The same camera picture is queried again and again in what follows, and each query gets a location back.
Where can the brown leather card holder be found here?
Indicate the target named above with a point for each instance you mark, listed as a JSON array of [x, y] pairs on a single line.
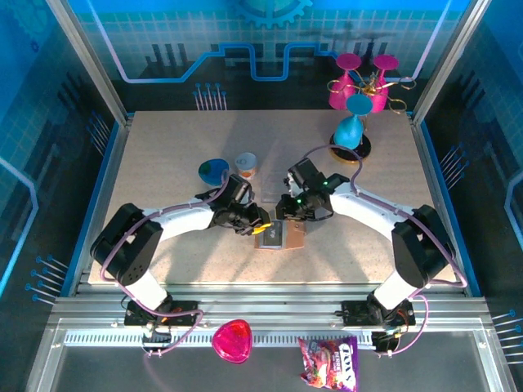
[[296, 239]]

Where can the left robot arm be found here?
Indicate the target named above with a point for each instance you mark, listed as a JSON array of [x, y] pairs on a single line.
[[184, 220]]

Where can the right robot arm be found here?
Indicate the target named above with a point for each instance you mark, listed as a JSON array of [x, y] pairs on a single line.
[[367, 208]]

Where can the cup with blue lid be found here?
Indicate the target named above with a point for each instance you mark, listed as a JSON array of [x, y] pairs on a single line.
[[213, 169]]

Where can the small can with white lid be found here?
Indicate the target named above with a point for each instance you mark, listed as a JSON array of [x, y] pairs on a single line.
[[246, 163]]

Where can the cup tree with goblets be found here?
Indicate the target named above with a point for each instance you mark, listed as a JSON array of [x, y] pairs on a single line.
[[363, 149]]

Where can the blue goblet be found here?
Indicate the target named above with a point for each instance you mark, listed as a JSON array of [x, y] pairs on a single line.
[[347, 134]]

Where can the pink goblet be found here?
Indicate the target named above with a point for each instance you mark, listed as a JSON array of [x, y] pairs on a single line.
[[341, 96], [380, 102]]

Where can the pink heart-shaped bowl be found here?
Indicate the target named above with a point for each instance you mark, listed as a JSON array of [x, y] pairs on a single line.
[[233, 341]]

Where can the purple candy bag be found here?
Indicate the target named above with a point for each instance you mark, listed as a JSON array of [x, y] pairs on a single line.
[[327, 363]]

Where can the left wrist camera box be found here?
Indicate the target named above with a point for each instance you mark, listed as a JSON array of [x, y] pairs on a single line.
[[238, 188]]

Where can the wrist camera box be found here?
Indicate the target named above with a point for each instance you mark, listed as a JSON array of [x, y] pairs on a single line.
[[238, 188], [304, 171]]

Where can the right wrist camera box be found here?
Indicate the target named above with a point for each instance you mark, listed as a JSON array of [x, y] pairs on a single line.
[[304, 171]]

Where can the aluminium front rail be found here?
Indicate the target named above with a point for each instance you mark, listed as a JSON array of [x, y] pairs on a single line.
[[269, 302]]

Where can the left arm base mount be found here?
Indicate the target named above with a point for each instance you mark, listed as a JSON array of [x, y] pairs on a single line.
[[186, 312]]

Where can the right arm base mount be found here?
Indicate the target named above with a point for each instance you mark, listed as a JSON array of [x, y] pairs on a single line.
[[355, 312]]

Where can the aluminium table side rail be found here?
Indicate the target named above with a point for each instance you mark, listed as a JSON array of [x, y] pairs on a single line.
[[111, 171], [430, 171]]

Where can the aluminium frame post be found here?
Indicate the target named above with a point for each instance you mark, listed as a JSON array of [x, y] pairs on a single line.
[[98, 69], [443, 69]]

